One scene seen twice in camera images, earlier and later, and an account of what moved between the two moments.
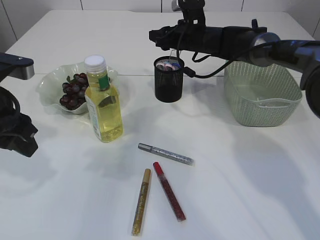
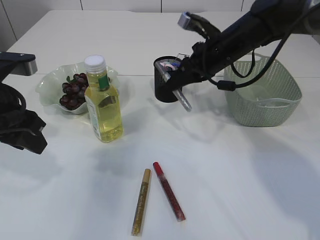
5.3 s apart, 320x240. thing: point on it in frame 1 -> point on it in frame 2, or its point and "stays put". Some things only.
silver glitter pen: x=167 y=153 -> x=177 y=92
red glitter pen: x=169 y=194 stays put
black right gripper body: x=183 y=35 -> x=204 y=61
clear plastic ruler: x=173 y=52 -> x=181 y=56
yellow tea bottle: x=103 y=101 stays put
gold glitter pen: x=137 y=224 stays put
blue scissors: x=176 y=64 stays put
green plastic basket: x=259 y=95 stays put
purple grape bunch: x=74 y=92 stays put
